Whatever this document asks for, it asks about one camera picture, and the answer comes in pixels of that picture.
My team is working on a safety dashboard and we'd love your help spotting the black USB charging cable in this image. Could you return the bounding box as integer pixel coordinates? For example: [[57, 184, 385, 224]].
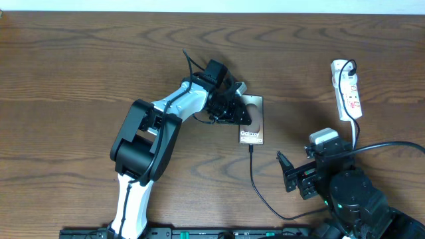
[[248, 58, 361, 221]]

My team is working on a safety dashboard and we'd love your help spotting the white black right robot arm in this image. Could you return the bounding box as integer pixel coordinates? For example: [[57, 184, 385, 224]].
[[277, 137, 424, 239]]

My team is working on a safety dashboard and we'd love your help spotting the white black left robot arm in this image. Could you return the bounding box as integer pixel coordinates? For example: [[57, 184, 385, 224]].
[[107, 60, 252, 238]]

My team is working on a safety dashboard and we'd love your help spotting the white USB charger adapter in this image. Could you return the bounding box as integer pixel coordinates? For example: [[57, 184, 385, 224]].
[[331, 59, 358, 88]]

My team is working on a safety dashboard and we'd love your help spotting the white power strip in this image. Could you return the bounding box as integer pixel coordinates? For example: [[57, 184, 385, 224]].
[[330, 59, 363, 121]]

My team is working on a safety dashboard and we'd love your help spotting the white power strip cord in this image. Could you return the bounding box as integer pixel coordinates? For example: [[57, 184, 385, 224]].
[[349, 119, 358, 150]]

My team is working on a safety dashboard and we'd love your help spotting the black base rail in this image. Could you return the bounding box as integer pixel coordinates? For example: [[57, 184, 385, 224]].
[[58, 227, 313, 239]]

